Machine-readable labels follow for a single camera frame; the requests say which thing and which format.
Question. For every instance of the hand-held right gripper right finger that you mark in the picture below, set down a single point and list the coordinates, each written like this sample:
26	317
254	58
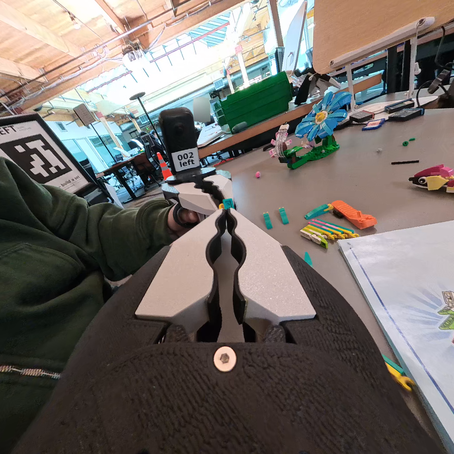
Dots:
273	283

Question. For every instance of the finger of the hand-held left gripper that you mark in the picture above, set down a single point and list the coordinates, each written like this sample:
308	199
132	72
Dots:
225	184
195	198

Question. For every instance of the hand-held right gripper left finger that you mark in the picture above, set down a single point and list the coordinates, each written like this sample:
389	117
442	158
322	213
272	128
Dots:
177	283

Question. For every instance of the teal lego piece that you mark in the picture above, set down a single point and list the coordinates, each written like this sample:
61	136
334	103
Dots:
283	216
228	204
267	220
308	259

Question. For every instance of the lego instruction booklet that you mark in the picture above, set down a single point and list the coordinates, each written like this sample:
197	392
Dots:
408	283

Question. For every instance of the bundle of coloured lego plates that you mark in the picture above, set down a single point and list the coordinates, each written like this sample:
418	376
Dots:
326	232

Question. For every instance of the teal yellow lego slope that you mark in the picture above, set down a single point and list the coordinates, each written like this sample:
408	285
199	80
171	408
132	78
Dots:
317	211

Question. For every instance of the orange lego brick separator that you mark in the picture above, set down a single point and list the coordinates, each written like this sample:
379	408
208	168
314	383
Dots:
351	212

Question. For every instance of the lego flower model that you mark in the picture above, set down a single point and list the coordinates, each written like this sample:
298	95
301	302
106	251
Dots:
321	120

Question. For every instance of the yellow teal lego pieces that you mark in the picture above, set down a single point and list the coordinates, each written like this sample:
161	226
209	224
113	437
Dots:
399	376

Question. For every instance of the black lego rod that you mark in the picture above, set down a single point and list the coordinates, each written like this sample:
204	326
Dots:
404	162

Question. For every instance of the pink lego fish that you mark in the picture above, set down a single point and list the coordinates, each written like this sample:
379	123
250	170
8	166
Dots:
436	175

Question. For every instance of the person's left hand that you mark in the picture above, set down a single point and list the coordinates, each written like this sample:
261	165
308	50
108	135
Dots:
177	231

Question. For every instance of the orange traffic cone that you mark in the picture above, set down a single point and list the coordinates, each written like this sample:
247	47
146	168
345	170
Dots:
165	170

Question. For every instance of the long wooden desk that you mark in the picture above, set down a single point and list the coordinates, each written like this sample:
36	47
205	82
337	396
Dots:
248	136

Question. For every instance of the black floor lamp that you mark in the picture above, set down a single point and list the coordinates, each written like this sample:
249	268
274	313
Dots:
137	95

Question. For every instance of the green storage bin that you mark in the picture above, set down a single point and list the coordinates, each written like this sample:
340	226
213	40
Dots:
255	103

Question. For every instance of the hanging cardboard sign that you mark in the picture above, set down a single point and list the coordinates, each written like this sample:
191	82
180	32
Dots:
83	114

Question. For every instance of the black white device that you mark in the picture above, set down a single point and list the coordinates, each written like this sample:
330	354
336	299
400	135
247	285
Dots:
315	83

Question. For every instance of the printed marker sign board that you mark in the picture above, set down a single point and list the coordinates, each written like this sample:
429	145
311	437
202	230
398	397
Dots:
35	152

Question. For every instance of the small black tray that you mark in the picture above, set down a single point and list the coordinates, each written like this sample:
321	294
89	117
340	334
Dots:
361	116

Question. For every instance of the white monitor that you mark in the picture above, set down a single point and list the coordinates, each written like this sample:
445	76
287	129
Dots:
296	35

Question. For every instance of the blue card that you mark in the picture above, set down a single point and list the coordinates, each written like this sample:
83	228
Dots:
373	124

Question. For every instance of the black tray with blue edge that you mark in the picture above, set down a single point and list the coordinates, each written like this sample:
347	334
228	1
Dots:
406	114
399	105

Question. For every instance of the wooden board on white stand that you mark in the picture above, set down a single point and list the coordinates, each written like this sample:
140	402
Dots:
354	32

